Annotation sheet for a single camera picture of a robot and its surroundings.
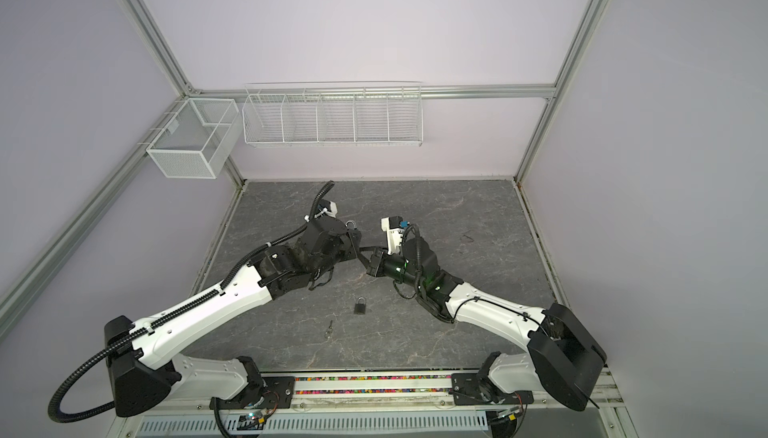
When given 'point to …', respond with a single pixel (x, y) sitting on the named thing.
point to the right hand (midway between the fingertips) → (354, 253)
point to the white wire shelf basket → (383, 114)
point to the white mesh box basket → (198, 138)
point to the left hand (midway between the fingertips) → (358, 241)
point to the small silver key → (329, 330)
